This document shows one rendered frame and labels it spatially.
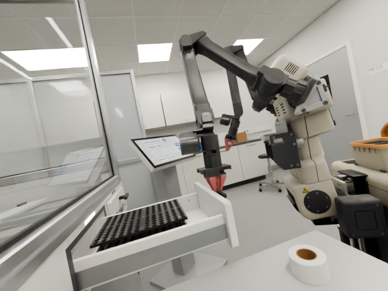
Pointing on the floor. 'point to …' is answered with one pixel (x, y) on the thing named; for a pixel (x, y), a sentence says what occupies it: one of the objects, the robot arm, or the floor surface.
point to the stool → (270, 175)
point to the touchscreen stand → (163, 176)
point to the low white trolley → (280, 267)
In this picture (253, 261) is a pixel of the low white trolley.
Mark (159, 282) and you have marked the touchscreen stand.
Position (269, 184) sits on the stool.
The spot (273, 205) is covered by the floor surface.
